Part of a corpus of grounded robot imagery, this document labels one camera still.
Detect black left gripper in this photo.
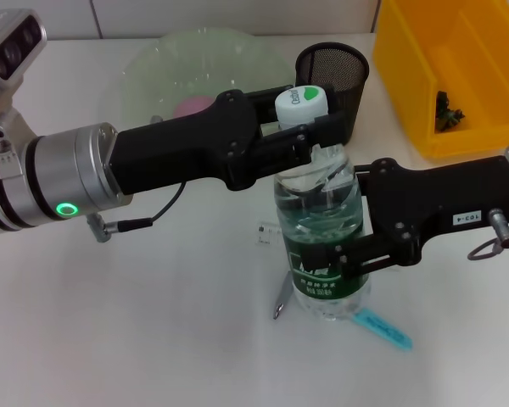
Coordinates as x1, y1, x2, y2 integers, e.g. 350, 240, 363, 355
108, 85, 299, 198

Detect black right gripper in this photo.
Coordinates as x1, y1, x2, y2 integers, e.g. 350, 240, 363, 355
288, 154, 509, 282

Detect clear water bottle green label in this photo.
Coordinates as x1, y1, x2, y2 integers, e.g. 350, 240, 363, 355
272, 84, 372, 322

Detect pink peach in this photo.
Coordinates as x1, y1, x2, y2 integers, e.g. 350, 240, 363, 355
171, 95, 216, 122

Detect blue turquoise scissors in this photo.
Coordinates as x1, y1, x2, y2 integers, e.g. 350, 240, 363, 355
349, 306, 415, 353

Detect black mesh pen holder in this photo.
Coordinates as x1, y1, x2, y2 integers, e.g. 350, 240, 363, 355
294, 41, 371, 142

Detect green glass fruit bowl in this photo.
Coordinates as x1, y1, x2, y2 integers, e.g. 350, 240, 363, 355
120, 26, 297, 128

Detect clear plastic ruler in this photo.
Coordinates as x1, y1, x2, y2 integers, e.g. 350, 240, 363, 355
254, 220, 283, 248

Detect grey white ballpoint pen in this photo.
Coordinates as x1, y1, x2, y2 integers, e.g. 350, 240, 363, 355
272, 274, 296, 321

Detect yellow plastic bin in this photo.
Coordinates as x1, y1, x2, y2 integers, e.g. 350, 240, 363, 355
372, 0, 509, 161

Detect right gripper silver plug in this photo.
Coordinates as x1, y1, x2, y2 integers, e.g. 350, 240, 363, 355
489, 207, 509, 249

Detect right gripper grey cable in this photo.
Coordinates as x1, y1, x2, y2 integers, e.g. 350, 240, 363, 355
466, 227, 509, 261

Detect gripper grey cable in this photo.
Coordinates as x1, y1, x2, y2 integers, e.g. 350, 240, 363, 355
466, 227, 509, 261
86, 181, 188, 243

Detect left gripper grey cable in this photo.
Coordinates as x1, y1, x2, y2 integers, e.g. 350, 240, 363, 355
86, 181, 188, 243

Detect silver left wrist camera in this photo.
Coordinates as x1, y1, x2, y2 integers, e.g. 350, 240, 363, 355
0, 12, 48, 128

